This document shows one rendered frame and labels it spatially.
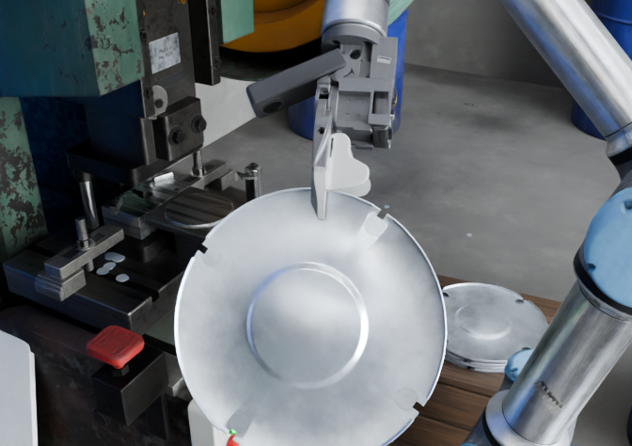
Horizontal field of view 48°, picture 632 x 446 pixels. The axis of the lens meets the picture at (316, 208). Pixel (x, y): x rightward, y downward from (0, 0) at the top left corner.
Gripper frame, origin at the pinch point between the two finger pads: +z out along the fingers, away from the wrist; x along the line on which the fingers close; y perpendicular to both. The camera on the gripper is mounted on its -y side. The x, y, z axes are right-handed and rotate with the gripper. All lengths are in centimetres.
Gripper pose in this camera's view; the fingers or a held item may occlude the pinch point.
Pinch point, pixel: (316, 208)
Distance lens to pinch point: 75.1
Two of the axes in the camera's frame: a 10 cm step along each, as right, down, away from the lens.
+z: -1.1, 9.6, -2.6
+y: 9.9, 0.7, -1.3
